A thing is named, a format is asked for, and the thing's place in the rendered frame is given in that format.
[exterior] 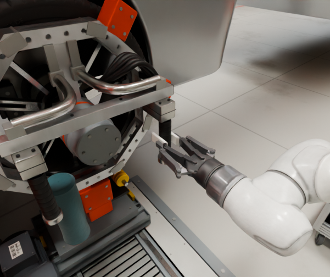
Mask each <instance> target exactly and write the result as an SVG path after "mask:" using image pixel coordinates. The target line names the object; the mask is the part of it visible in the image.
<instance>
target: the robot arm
mask: <svg viewBox="0 0 330 277"><path fill-rule="evenodd" d="M151 140H152V141H153V142H154V143H156V146H157V148H158V149H160V150H159V157H160V159H161V160H162V161H163V162H164V163H165V164H166V165H167V166H168V167H169V168H170V169H171V170H172V171H173V172H174V173H175V175H176V177H177V178H178V179H180V178H181V176H182V175H188V176H190V177H193V178H194V179H195V181H196V182H197V183H198V184H199V185H200V186H201V187H203V188H204V189H205V190H206V194H207V195H208V196H209V197H210V198H211V199H212V200H213V201H215V202H216V203H217V204H218V205H219V206H220V207H221V208H222V209H224V210H225V211H226V212H227V213H228V215H229V216H230V217H231V219H232V220H233V221H234V223H235V224H236V225H237V226H238V227H239V228H241V229H242V230H243V231H244V232H245V233H246V234H247V235H249V236H250V237H251V238H252V239H254V240H255V241H256V242H258V243H259V244H261V245H263V246H264V247H266V248H267V249H269V250H270V251H272V252H274V253H276V254H278V255H280V256H282V257H288V256H292V255H294V254H296V253H297V252H298V251H300V250H301V249H302V248H303V247H304V245H305V244H306V243H307V241H308V240H309V238H310V237H311V235H312V233H313V228H312V226H311V224H310V222H309V220H308V218H307V216H306V215H305V214H304V213H303V212H302V211H301V209H302V208H303V206H304V205H306V204H307V203H308V204H313V203H321V202H327V203H330V142H328V141H326V140H322V139H317V138H315V139H309V140H305V141H302V142H299V143H297V144H296V145H294V146H293V147H291V148H290V149H288V150H287V151H285V152H284V153H283V154H282V155H281V156H279V157H278V158H277V159H276V160H275V161H274V162H273V163H272V164H271V166H270V167H269V168H268V169H267V170H266V171H265V172H264V173H263V174H262V175H260V176H258V177H256V178H254V179H252V180H251V179H250V178H248V177H247V176H246V175H244V174H242V173H241V172H239V171H238V170H237V169H235V168H234V167H232V166H231V165H224V164H222V163H221V162H220V161H218V160H217V159H215V152H216V150H215V149H213V148H209V147H207V146H206V145H204V144H202V143H201V142H199V141H197V140H196V139H194V138H192V137H190V136H186V137H181V136H179V135H178V134H177V133H173V132H171V142H172V143H174V144H175V145H176V146H179V144H180V146H181V147H182V148H183V149H184V150H185V151H186V152H187V153H188V155H189V156H188V155H186V154H185V155H184V154H182V153H180V152H178V151H176V150H175V149H173V148H171V147H169V146H168V145H167V144H168V143H167V142H166V141H165V140H163V139H162V138H161V137H160V136H158V135H157V134H156V133H154V132H153V131H152V132H151ZM190 141H191V142H190ZM178 163H180V164H181V165H182V166H180V165H179V164H178ZM183 167H184V168H185V169H183Z"/></svg>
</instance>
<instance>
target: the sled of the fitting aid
mask: <svg viewBox="0 0 330 277"><path fill-rule="evenodd" d="M129 191H130V190H129ZM126 195H127V196H128V197H129V199H130V200H131V201H132V202H133V203H134V204H135V206H136V207H137V208H138V213H139V214H138V215H137V216H135V217H133V218H132V219H130V220H128V221H127V222H125V223H123V224H122V225H120V226H118V227H117V228H115V229H114V230H112V231H111V232H109V233H107V234H105V235H104V236H102V237H101V238H99V239H97V240H96V241H94V242H93V243H91V244H89V245H88V246H86V247H84V248H83V249H81V250H79V251H78V252H76V253H74V254H73V255H72V256H70V257H68V258H67V259H65V260H63V261H62V260H61V259H60V257H59V254H58V252H57V249H56V247H55V245H54V243H53V241H52V239H51V236H50V234H49V232H48V230H47V228H46V225H45V223H44V221H43V219H42V217H41V214H38V215H36V216H34V217H32V218H30V219H31V221H32V224H33V226H34V228H35V231H36V232H37V233H38V235H39V237H40V240H41V242H42V244H43V247H44V250H45V252H46V254H47V257H48V259H49V261H50V262H52V263H54V264H55V265H56V267H57V269H58V271H59V272H60V274H61V277H69V276H71V275H73V274H74V273H75V272H77V271H79V270H80V269H82V268H83V267H85V266H86V265H88V264H90V263H91V262H92V261H94V260H95V259H97V258H98V257H100V256H101V255H103V254H105V253H106V252H108V251H109V250H111V249H112V248H114V247H115V246H117V245H118V244H120V243H122V242H123V241H125V240H126V239H127V238H129V237H131V236H132V235H134V234H135V233H137V232H138V231H140V230H141V229H143V228H145V227H146V226H147V225H149V224H150V223H151V220H150V214H149V213H148V211H147V210H146V209H145V208H144V207H143V206H142V205H141V203H140V202H139V201H138V199H137V198H136V197H135V195H134V194H133V193H132V192H131V191H130V192H129V193H127V194H126Z"/></svg>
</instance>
